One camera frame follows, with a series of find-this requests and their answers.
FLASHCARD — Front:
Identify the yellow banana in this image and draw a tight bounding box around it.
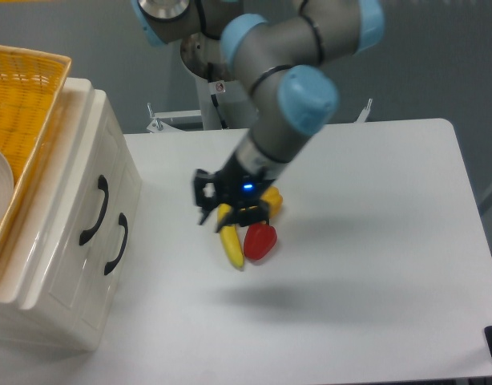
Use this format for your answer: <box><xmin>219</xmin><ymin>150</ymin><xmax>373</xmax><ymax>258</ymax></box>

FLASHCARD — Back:
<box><xmin>219</xmin><ymin>225</ymin><xmax>244</xmax><ymax>270</ymax></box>

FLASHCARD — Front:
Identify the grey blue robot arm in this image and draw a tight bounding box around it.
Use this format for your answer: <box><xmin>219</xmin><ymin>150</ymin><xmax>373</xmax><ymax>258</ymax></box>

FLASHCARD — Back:
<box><xmin>132</xmin><ymin>1</ymin><xmax>385</xmax><ymax>227</ymax></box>

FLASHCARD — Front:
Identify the white table bracket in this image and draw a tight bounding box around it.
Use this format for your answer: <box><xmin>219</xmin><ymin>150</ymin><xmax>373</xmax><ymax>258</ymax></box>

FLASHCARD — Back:
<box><xmin>357</xmin><ymin>98</ymin><xmax>373</xmax><ymax>123</ymax></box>
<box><xmin>147</xmin><ymin>103</ymin><xmax>204</xmax><ymax>133</ymax></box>

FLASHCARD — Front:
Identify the left white table bracket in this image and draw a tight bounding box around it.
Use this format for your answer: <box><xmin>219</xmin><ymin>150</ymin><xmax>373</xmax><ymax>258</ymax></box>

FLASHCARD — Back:
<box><xmin>147</xmin><ymin>103</ymin><xmax>204</xmax><ymax>133</ymax></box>

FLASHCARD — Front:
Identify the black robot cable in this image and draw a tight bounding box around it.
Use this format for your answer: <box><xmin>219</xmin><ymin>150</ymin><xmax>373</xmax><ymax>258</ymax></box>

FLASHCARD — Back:
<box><xmin>206</xmin><ymin>63</ymin><xmax>231</xmax><ymax>130</ymax></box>

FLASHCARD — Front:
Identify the yellow woven basket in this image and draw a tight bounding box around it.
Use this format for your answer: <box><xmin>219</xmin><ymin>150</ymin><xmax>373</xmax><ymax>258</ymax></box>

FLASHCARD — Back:
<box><xmin>0</xmin><ymin>45</ymin><xmax>71</xmax><ymax>279</ymax></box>

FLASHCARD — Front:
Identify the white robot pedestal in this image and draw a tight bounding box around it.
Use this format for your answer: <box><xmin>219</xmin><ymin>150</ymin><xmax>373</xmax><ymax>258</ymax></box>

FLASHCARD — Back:
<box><xmin>180</xmin><ymin>33</ymin><xmax>258</xmax><ymax>130</ymax></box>

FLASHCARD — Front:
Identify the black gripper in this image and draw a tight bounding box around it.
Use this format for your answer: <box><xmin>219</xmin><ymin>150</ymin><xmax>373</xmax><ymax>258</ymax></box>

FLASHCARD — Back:
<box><xmin>192</xmin><ymin>144</ymin><xmax>288</xmax><ymax>233</ymax></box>

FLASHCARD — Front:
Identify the white drawer cabinet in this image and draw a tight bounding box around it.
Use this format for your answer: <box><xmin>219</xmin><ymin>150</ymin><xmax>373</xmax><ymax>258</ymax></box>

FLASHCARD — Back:
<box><xmin>0</xmin><ymin>77</ymin><xmax>127</xmax><ymax>353</ymax></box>

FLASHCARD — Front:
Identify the yellow bell pepper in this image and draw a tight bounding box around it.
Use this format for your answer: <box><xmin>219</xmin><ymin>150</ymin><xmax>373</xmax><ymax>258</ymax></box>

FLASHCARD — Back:
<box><xmin>261</xmin><ymin>186</ymin><xmax>284</xmax><ymax>218</ymax></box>

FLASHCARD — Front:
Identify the red bell pepper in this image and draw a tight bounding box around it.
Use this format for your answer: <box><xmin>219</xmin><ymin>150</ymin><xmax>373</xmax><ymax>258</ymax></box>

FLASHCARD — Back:
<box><xmin>244</xmin><ymin>223</ymin><xmax>277</xmax><ymax>261</ymax></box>

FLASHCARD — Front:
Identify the right white table bracket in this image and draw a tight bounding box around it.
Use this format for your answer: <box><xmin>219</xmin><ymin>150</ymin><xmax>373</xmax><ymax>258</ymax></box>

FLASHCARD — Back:
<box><xmin>357</xmin><ymin>98</ymin><xmax>373</xmax><ymax>123</ymax></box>

